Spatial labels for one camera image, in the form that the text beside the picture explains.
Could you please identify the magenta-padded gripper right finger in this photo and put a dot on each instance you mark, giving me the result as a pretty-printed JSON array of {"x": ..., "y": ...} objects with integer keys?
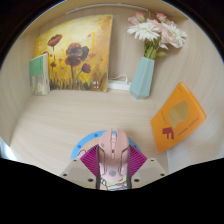
[{"x": 137, "y": 163}]

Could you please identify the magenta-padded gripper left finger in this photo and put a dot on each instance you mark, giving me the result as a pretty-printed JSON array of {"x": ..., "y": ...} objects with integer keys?
[{"x": 87, "y": 163}]

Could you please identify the pink computer mouse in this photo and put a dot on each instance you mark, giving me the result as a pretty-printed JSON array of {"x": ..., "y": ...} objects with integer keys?
[{"x": 112, "y": 156}]

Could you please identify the round blue-rimmed cartoon mouse pad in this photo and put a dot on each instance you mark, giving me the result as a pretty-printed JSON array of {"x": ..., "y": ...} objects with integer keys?
[{"x": 86, "y": 141}]

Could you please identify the orange covered book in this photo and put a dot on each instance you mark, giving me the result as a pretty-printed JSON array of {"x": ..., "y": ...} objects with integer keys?
[{"x": 178, "y": 116}]

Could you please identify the pale green faceted vase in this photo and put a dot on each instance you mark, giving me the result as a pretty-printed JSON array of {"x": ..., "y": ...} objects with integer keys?
[{"x": 142, "y": 80}]

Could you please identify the green covered book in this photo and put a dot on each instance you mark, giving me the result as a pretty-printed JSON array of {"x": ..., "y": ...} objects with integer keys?
[{"x": 39, "y": 75}]

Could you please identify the yellow poppy flower painting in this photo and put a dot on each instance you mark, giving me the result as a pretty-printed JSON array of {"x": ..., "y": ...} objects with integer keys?
[{"x": 76, "y": 43}]

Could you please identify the pink and white flower bouquet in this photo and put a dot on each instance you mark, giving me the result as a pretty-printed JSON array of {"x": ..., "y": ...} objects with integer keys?
[{"x": 156, "y": 31}]

